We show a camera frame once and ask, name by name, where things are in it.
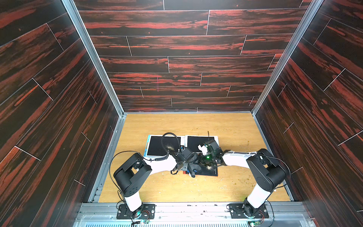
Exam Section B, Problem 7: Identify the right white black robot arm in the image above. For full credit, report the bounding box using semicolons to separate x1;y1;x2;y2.
198;140;288;218

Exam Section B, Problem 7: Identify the aluminium front rail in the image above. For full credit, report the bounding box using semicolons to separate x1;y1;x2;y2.
74;202;316;227

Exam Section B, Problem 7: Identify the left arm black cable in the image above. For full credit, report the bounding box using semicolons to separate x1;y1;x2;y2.
161;132;182;159

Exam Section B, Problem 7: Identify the blue-edged white drawing tablet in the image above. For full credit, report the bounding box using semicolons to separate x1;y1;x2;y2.
144;134;185;158

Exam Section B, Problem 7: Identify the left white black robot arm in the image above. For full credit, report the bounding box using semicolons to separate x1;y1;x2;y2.
113;148;200;213

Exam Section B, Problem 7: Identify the grey microfibre cloth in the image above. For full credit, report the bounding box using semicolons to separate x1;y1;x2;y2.
186;154;208;178

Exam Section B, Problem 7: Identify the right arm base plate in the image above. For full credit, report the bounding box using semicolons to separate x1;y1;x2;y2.
226;203;269;219

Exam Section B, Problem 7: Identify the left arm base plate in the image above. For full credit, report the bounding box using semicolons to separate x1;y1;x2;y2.
116;203;156;220

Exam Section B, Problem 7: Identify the red drawing tablet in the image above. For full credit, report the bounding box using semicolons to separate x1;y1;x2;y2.
181;162;218;176

